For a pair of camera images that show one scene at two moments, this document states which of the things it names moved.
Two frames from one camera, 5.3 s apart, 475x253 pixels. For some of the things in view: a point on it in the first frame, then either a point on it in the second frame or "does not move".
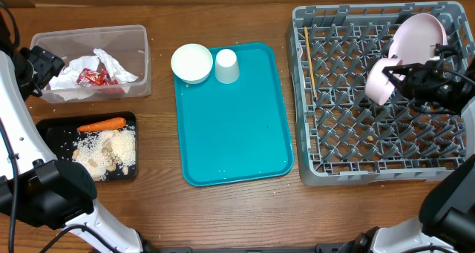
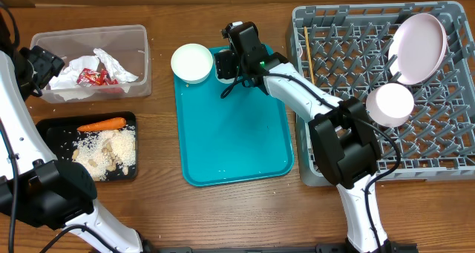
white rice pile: x=100 y=150 does not move
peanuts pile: x=113 y=162 does not move
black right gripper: x=421 y=75 to x=233 y=61
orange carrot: x=108 y=124 does not move
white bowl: x=192 y=63 does not move
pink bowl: x=378 y=87 to x=389 y=104
